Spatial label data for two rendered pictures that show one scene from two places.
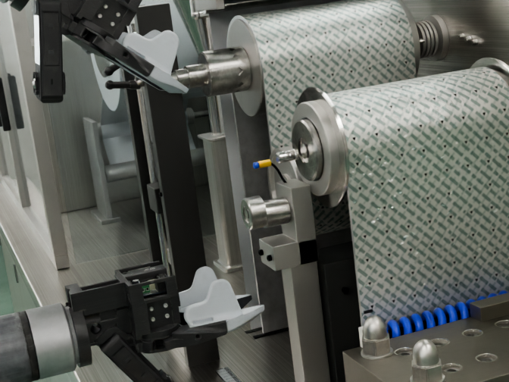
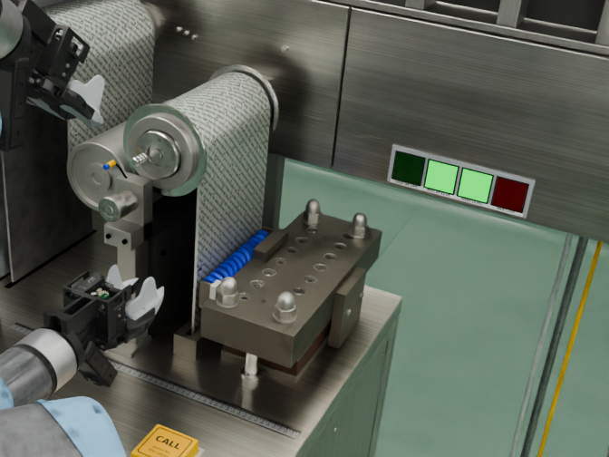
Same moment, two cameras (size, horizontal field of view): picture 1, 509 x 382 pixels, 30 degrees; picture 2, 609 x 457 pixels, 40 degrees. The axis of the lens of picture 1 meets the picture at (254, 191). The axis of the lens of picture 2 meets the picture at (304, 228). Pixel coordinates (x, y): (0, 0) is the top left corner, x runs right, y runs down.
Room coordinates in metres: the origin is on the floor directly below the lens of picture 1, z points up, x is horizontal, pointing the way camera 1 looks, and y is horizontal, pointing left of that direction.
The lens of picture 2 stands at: (0.21, 0.66, 1.76)
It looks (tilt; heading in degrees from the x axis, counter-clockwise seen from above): 28 degrees down; 310
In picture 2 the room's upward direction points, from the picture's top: 6 degrees clockwise
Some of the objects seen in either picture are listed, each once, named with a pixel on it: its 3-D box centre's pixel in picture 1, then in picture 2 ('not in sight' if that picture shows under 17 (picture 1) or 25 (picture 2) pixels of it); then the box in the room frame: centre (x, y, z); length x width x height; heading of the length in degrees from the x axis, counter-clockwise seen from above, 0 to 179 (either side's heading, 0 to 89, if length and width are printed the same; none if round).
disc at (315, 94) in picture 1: (320, 147); (164, 150); (1.14, -0.09, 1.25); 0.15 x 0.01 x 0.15; 19
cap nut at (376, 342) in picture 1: (375, 334); (228, 289); (1.01, -0.11, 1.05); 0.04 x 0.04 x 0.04
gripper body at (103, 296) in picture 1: (126, 315); (84, 323); (0.99, 0.16, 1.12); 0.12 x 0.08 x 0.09; 109
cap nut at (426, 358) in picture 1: (426, 360); (285, 305); (0.92, -0.15, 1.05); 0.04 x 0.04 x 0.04
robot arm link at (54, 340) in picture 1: (53, 338); (42, 359); (0.97, 0.23, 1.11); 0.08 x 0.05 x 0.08; 19
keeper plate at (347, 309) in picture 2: not in sight; (349, 307); (0.93, -0.34, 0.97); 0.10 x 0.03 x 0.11; 109
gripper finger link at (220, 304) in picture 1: (223, 303); (148, 294); (1.00, 0.05, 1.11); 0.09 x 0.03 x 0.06; 100
